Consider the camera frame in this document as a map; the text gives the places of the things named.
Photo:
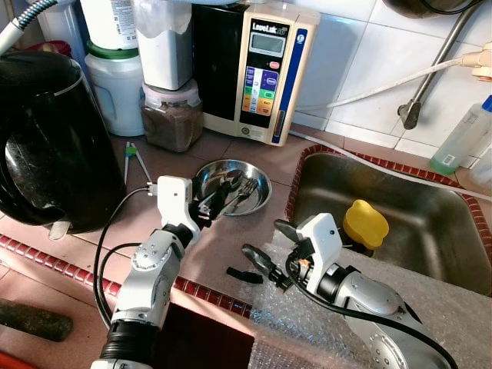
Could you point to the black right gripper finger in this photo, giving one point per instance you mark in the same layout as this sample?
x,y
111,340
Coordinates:
x,y
288,232
265,267

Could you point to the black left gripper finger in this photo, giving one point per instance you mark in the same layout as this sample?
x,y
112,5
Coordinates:
x,y
224,190
223,207

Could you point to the white green training chopsticks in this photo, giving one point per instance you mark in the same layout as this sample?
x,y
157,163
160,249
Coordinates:
x,y
130,152

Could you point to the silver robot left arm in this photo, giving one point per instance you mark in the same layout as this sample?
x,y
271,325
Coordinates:
x,y
150,284

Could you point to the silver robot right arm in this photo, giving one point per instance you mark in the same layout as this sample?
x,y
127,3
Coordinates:
x,y
369,300

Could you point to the small black clip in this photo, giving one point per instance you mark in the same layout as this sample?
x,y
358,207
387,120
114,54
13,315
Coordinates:
x,y
244,274

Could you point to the round steel bowl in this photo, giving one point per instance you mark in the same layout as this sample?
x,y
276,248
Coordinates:
x,y
261,192

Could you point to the yellow plastic sink object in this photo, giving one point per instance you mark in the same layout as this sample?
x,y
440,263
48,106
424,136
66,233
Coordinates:
x,y
365,223

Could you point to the glass jar brown powder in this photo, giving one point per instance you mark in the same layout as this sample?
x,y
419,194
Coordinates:
x,y
173,127

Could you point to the beige water ioniser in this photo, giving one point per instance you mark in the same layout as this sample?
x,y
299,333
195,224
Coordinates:
x,y
265,84

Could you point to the stainless steel sink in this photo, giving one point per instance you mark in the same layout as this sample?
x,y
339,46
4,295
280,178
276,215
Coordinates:
x,y
430,215

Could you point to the white jar green lid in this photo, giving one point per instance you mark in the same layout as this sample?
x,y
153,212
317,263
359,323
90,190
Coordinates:
x,y
115,92

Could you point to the red mosaic tile trim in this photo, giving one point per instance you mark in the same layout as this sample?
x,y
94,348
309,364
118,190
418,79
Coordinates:
x,y
38,255

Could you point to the black electric kettle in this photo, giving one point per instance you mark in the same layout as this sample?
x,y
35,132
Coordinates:
x,y
46,146

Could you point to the grey metal spout pipe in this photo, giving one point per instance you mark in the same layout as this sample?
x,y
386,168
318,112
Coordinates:
x,y
410,115

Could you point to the small clear plastic container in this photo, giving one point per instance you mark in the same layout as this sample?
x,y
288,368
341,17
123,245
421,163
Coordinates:
x,y
483,165

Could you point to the clear bottle blue cap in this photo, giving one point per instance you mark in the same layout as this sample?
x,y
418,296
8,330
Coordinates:
x,y
461,142

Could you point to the dark green long object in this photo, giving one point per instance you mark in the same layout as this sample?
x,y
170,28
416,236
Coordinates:
x,y
34,321

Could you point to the white labelled bottle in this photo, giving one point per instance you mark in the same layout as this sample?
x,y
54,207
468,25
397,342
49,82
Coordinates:
x,y
111,23

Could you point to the red plastic container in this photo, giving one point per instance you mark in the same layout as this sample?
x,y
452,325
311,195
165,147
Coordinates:
x,y
50,48

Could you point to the beige tap diverter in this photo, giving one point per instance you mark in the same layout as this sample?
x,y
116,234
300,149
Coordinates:
x,y
480,61

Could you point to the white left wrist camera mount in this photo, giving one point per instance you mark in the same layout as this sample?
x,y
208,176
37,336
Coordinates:
x,y
173,201

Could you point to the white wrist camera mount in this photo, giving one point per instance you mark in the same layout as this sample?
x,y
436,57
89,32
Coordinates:
x,y
323,242
173,201

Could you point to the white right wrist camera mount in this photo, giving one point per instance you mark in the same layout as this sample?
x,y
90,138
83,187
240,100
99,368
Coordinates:
x,y
323,242

